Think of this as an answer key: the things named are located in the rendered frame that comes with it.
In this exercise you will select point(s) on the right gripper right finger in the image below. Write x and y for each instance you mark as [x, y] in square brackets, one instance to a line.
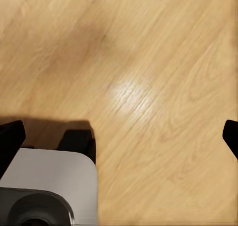
[230, 136]

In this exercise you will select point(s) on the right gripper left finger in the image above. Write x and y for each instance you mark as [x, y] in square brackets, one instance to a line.
[12, 136]

